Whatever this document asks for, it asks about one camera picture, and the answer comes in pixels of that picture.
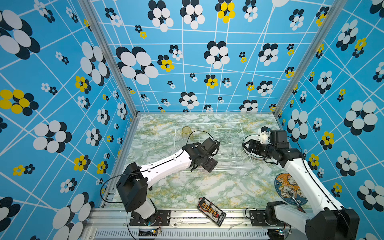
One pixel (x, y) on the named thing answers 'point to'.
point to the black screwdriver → (150, 188)
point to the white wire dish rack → (231, 156)
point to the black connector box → (211, 211)
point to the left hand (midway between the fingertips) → (211, 161)
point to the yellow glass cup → (186, 133)
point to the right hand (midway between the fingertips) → (249, 146)
